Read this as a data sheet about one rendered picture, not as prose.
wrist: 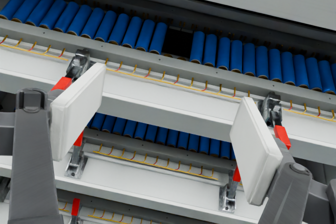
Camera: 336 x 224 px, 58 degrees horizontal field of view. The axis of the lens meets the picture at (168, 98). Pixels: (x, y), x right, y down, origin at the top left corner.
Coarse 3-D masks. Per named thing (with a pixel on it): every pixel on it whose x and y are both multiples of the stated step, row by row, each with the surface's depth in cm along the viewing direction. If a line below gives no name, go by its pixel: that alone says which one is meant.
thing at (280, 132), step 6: (276, 108) 39; (270, 114) 40; (276, 114) 40; (276, 120) 38; (276, 126) 37; (282, 126) 37; (276, 132) 36; (282, 132) 36; (282, 138) 35; (288, 138) 35; (288, 144) 34
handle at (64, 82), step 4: (76, 64) 39; (80, 64) 40; (72, 68) 39; (76, 68) 39; (80, 68) 40; (68, 72) 38; (72, 72) 38; (76, 72) 38; (64, 76) 37; (68, 76) 37; (72, 76) 37; (60, 80) 36; (64, 80) 36; (68, 80) 36; (56, 84) 35; (60, 84) 35; (64, 84) 35; (68, 84) 36; (52, 88) 34; (56, 88) 34; (60, 88) 34; (64, 88) 35
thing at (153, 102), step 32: (0, 0) 48; (160, 0) 50; (192, 0) 49; (320, 32) 49; (0, 64) 41; (32, 64) 41; (64, 64) 42; (128, 96) 41; (160, 96) 41; (192, 96) 42; (224, 96) 43; (192, 128) 43; (224, 128) 41; (288, 128) 42; (320, 128) 42; (320, 160) 44
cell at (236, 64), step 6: (234, 42) 48; (240, 42) 48; (234, 48) 47; (240, 48) 47; (234, 54) 46; (240, 54) 46; (234, 60) 45; (240, 60) 45; (234, 66) 44; (240, 66) 45
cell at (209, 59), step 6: (210, 36) 48; (216, 36) 48; (210, 42) 47; (216, 42) 47; (204, 48) 47; (210, 48) 46; (204, 54) 46; (210, 54) 45; (204, 60) 45; (210, 60) 44
